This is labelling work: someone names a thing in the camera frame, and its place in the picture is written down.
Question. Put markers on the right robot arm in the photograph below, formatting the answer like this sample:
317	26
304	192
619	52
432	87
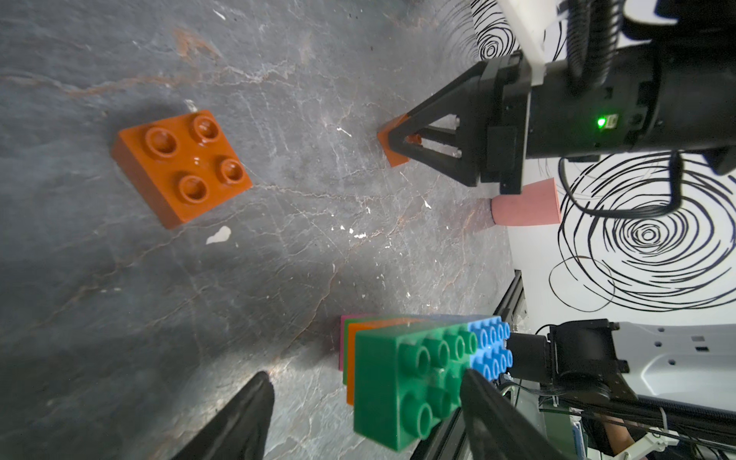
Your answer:
646	159

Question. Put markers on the brown square brick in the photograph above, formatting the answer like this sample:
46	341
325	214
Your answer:
182	166

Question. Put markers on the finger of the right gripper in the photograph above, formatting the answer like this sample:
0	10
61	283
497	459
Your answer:
464	169
463	97

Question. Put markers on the blue square brick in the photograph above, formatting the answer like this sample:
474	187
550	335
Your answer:
461	318

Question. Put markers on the orange rectangular brick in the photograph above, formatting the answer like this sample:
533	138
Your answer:
389	359

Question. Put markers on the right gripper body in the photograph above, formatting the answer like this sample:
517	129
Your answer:
669	95

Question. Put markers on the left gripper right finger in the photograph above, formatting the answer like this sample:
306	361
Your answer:
495	429

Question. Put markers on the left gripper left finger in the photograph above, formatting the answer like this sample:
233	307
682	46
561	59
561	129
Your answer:
240	429

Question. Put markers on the green brick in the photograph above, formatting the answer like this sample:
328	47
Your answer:
368	345
443	387

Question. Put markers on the light blue vertical brick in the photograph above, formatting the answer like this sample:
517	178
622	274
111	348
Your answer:
492	358

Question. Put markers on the pink cup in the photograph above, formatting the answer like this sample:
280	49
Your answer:
538	204

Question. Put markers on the small brown brick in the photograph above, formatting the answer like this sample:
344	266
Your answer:
393	157

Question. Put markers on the pink square brick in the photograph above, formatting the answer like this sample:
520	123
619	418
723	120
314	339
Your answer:
344	321

